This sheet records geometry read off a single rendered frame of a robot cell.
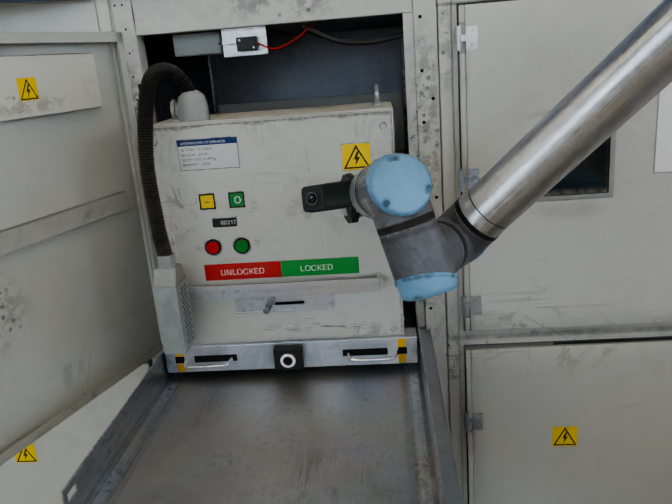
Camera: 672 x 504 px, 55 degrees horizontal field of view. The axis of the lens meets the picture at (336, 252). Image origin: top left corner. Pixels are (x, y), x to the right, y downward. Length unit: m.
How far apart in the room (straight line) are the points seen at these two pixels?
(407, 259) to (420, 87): 0.61
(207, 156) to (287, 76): 0.99
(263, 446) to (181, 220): 0.48
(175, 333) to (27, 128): 0.48
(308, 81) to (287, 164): 0.99
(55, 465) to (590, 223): 1.49
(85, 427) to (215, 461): 0.74
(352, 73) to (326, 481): 1.48
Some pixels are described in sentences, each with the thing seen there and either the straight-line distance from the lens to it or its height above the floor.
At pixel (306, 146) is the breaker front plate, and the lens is 1.28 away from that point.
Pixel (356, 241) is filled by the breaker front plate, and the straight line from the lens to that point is 1.31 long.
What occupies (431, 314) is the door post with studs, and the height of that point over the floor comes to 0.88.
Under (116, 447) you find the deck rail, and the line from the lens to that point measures 1.26.
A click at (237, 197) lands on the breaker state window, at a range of 1.32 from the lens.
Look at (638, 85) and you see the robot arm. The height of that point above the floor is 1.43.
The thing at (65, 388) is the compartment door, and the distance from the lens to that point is 1.48.
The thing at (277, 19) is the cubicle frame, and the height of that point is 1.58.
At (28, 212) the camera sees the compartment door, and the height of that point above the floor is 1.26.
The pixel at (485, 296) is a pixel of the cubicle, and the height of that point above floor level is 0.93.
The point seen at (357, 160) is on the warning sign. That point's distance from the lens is 1.28.
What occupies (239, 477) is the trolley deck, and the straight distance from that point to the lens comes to 1.14.
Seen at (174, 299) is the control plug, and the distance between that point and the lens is 1.30.
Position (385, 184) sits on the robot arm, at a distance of 0.92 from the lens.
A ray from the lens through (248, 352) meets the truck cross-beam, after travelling 1.42.
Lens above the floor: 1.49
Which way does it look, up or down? 17 degrees down
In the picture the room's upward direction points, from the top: 5 degrees counter-clockwise
